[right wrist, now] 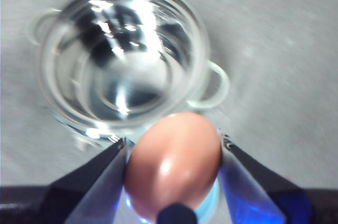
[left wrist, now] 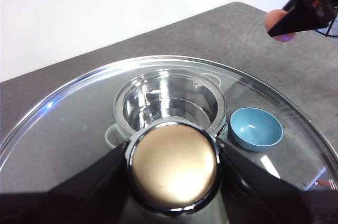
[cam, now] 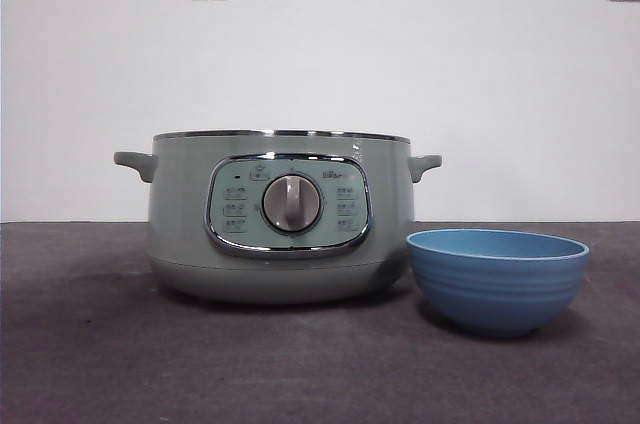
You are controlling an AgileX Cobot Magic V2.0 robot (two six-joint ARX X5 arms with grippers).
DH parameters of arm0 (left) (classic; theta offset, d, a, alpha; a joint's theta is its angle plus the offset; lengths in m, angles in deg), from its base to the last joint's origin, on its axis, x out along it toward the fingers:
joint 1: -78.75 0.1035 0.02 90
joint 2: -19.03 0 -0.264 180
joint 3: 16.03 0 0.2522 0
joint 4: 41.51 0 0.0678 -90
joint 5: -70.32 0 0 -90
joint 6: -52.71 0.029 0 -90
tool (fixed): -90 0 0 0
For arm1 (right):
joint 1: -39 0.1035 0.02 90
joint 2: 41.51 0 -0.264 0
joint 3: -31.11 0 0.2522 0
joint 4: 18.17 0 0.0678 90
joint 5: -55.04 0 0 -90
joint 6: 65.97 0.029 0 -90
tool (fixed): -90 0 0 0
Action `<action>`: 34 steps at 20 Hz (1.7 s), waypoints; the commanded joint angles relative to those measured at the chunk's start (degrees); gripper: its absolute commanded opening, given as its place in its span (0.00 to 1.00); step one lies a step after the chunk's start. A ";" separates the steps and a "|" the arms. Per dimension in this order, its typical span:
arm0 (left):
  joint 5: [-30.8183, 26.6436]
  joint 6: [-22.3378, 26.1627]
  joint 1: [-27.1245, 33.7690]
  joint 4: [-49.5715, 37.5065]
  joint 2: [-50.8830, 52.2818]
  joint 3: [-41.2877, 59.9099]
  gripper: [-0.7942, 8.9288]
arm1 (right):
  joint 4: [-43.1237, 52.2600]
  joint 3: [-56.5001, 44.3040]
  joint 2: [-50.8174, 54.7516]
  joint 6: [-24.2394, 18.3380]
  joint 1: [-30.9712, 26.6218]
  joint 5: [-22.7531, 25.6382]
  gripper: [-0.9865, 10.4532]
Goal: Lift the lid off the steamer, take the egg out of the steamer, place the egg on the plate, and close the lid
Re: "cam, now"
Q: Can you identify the blue ribbed bowl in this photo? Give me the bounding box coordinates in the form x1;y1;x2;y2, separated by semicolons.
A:
405;229;590;339

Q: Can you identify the pale green electric steamer pot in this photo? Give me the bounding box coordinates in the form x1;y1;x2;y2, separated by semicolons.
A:
112;129;443;305

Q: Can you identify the grey round control dial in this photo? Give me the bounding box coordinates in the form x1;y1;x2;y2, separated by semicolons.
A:
262;173;323;234

